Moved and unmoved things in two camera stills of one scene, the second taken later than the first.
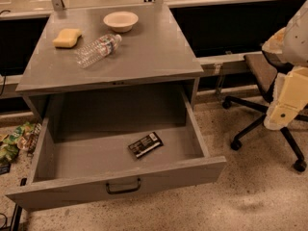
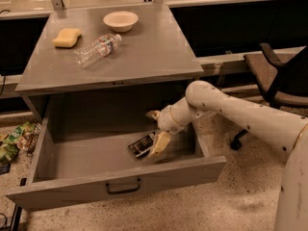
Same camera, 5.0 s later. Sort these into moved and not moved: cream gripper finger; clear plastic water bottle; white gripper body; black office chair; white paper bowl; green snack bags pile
Moved: cream gripper finger; white gripper body
Not moved: clear plastic water bottle; black office chair; green snack bags pile; white paper bowl
